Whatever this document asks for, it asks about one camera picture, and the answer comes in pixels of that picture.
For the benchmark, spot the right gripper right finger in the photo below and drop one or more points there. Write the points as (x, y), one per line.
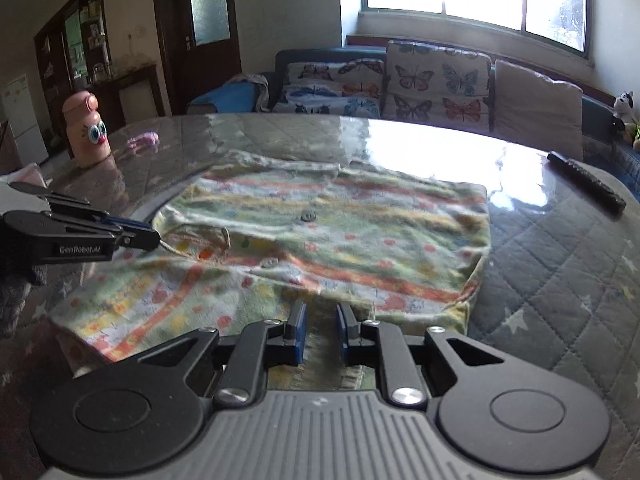
(383, 347)

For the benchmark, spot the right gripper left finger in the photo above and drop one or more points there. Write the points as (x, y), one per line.
(248, 357)

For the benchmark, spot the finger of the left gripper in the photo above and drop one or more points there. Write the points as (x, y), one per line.
(125, 239)
(77, 208)

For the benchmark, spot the colourful striped child shirt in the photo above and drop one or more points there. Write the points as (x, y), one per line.
(253, 235)

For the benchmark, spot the pink cartoon water bottle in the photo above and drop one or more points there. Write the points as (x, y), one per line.
(85, 129)

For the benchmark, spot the small pink toy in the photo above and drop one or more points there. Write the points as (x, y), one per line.
(149, 139)

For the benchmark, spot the white refrigerator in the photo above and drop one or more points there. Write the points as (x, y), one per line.
(26, 134)

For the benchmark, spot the dark wooden shelf cabinet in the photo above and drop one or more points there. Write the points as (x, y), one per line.
(73, 54)

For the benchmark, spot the blue cloth on sofa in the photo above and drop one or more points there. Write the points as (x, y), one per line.
(243, 93)

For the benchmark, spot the dark wooden door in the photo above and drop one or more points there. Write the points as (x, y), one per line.
(199, 47)

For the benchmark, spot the butterfly seat cushion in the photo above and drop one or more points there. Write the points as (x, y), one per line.
(351, 89)

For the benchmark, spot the butterfly back cushion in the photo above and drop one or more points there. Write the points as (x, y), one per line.
(438, 86)

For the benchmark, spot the dark blue sofa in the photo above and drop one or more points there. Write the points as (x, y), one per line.
(601, 149)

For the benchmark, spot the black remote control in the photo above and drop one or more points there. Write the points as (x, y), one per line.
(597, 190)

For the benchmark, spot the plain beige cushion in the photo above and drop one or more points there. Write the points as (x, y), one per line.
(534, 110)

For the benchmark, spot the black white plush toy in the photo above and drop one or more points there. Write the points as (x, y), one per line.
(623, 111)

